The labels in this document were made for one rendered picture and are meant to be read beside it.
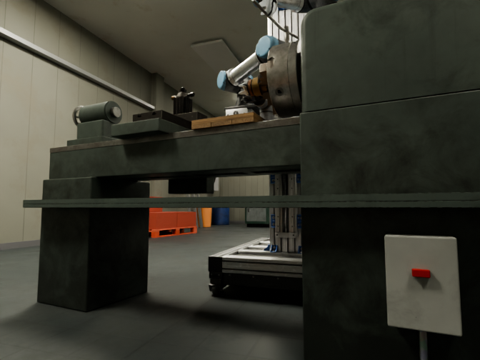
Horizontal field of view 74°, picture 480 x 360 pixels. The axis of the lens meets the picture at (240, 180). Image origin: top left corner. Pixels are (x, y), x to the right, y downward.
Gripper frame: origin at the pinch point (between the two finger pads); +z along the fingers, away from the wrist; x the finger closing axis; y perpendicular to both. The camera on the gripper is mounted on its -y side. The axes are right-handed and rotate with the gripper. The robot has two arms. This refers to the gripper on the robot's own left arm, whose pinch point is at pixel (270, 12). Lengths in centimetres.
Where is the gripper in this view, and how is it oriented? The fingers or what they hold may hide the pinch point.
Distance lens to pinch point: 147.0
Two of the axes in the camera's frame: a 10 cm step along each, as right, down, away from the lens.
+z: -1.4, 9.1, -3.8
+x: -4.1, -4.1, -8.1
